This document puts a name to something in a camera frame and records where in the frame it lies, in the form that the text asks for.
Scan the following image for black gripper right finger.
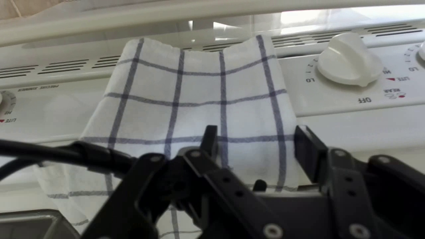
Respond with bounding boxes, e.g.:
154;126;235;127
294;125;425;239

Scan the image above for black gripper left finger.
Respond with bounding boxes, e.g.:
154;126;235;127
81;125;284;239

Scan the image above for white blue checked towel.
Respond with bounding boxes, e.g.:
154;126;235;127
33;33;308;239

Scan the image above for white gas stove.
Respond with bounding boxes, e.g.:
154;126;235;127
0;5;425;239

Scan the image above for white stove knob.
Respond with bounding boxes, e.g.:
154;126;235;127
415;40;425;63
0;89;19;122
316;30;385;89

